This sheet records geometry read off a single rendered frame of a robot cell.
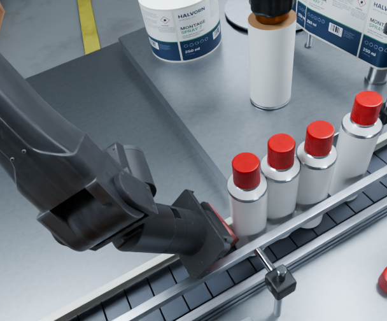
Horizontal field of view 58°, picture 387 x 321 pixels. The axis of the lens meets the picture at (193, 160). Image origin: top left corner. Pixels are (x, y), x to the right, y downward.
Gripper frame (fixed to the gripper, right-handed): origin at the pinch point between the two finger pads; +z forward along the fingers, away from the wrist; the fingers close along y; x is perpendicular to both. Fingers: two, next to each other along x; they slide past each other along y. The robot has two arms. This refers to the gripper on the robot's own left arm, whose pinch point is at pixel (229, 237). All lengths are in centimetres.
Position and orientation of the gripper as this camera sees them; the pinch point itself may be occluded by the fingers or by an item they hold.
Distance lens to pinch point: 53.2
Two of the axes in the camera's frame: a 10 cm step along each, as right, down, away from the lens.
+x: -6.0, 7.4, 3.0
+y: -4.7, -6.3, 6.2
